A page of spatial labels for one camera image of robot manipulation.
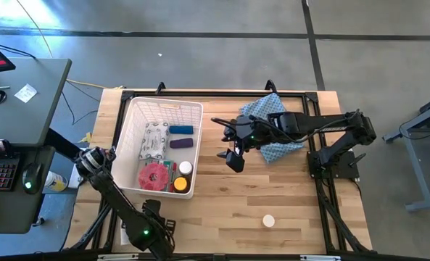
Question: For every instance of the grey side desk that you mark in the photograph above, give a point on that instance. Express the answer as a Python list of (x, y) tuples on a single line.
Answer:
[(4, 119)]

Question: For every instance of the white wipes packet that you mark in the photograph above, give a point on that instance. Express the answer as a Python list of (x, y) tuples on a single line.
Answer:
[(153, 140)]

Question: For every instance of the grey blue metal bench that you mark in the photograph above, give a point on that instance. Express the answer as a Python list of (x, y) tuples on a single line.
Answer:
[(416, 170)]

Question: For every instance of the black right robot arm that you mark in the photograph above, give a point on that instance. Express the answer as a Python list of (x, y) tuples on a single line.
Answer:
[(327, 127)]

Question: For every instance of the white yellow cup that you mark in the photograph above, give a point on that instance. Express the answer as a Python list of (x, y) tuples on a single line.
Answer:
[(57, 183)]

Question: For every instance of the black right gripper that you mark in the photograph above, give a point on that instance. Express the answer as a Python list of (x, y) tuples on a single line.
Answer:
[(252, 134)]

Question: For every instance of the small white round lid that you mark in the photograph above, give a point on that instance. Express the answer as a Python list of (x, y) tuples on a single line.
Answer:
[(268, 220)]

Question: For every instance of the white bracket plate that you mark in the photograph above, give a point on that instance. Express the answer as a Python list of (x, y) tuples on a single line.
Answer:
[(117, 257), (319, 257)]

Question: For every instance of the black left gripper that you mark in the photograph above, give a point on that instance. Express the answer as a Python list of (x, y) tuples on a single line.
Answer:
[(162, 235)]

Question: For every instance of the green first aid kit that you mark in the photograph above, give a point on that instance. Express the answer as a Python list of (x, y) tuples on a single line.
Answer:
[(170, 165)]

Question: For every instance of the pink round pill organizer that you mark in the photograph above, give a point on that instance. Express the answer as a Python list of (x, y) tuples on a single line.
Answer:
[(146, 180)]

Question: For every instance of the black table clamp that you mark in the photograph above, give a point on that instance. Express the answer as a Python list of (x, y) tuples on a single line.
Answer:
[(271, 86), (160, 87)]

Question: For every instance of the white plastic mesh basket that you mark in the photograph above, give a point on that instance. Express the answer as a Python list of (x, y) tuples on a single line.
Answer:
[(135, 145)]

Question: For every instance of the purple bandage roll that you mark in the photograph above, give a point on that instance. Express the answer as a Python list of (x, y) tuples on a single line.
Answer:
[(181, 143)]

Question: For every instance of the white paper note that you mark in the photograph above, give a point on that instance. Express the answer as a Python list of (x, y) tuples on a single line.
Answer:
[(25, 93)]

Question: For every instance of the clear bottle white cap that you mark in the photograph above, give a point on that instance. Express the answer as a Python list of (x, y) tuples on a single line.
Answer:
[(185, 167)]

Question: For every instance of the amber bottle yellow cap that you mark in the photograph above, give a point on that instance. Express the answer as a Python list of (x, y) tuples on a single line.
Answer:
[(181, 184)]

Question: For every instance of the white box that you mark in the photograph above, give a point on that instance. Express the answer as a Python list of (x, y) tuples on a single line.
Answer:
[(75, 179)]

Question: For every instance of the black aluminium table frame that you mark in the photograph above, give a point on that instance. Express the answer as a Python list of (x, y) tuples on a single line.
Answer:
[(229, 94)]

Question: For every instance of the blue patterned folded cloth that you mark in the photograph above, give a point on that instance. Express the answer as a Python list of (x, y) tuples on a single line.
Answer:
[(263, 107)]

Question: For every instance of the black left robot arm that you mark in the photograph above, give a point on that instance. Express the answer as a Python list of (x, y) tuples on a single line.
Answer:
[(116, 203)]

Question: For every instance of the dark grey desk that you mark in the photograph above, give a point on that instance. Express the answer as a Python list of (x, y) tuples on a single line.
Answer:
[(11, 210)]

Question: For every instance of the yellow plug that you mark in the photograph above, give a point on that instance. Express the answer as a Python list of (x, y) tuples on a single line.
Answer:
[(87, 137)]

